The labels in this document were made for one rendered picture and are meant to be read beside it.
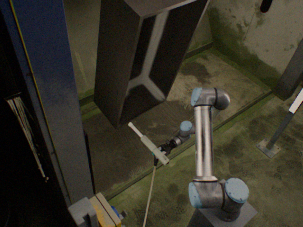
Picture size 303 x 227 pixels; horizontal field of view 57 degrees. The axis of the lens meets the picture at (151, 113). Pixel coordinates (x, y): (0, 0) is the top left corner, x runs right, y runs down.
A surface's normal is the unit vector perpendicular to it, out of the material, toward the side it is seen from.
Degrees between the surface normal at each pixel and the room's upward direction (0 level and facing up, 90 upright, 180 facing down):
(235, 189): 5
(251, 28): 90
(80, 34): 57
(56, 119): 90
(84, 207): 0
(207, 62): 0
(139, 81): 12
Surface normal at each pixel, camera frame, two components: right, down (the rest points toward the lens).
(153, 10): 0.22, -0.54
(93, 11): 0.56, 0.15
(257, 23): -0.78, 0.42
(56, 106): 0.62, 0.61
